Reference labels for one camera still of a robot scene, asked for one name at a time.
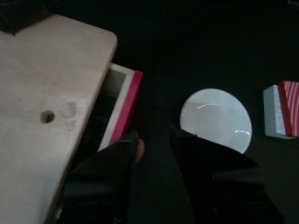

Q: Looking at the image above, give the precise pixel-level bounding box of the wooden drawer with pink front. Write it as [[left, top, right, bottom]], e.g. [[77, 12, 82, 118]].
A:
[[74, 62, 145, 165]]

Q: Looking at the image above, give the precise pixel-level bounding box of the wooden cabinet box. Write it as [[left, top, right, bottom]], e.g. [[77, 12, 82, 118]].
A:
[[0, 12, 118, 224]]

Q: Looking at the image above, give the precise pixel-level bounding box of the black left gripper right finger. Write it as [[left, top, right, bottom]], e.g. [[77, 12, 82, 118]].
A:
[[168, 125, 285, 224]]

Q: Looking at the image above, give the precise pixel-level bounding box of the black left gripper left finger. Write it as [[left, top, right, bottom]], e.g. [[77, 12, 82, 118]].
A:
[[57, 129, 140, 224]]

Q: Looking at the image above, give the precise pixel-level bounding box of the white oval plate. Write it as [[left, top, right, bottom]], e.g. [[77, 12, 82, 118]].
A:
[[178, 87, 253, 155]]

